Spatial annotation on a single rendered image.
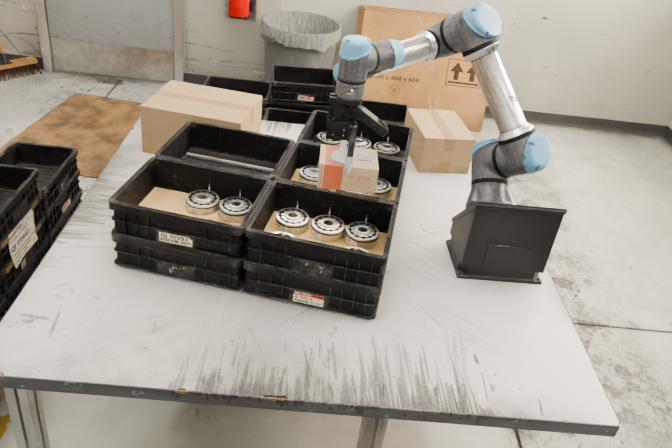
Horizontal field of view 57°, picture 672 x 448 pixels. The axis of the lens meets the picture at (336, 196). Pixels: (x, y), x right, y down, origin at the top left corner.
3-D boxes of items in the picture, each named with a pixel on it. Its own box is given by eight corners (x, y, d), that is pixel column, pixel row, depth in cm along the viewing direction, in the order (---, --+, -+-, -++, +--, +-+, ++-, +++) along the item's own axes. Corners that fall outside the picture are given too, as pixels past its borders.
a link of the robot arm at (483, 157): (487, 188, 210) (487, 150, 213) (520, 182, 200) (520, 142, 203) (462, 181, 204) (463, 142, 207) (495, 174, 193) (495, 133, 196)
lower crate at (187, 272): (268, 238, 207) (270, 208, 201) (240, 295, 182) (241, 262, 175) (154, 215, 211) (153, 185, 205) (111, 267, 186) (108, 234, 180)
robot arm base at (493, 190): (509, 217, 207) (509, 188, 209) (517, 208, 192) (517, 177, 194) (462, 215, 208) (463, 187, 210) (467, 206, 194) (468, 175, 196)
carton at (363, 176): (372, 172, 182) (376, 149, 178) (374, 193, 171) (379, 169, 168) (318, 167, 181) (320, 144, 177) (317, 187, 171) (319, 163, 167)
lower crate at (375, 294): (387, 263, 203) (393, 233, 197) (375, 324, 177) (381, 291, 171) (268, 239, 207) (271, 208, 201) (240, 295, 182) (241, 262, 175)
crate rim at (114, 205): (272, 185, 197) (273, 179, 195) (242, 237, 171) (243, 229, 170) (152, 161, 201) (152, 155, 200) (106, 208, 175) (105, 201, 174)
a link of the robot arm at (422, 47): (433, 26, 205) (323, 60, 176) (458, 13, 196) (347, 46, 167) (445, 59, 206) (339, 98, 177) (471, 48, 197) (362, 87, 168)
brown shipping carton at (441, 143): (467, 174, 264) (476, 140, 256) (418, 172, 260) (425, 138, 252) (446, 142, 289) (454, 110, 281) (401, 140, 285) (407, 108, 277)
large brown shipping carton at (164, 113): (260, 138, 270) (262, 95, 260) (239, 170, 244) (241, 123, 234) (171, 122, 274) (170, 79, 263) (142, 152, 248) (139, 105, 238)
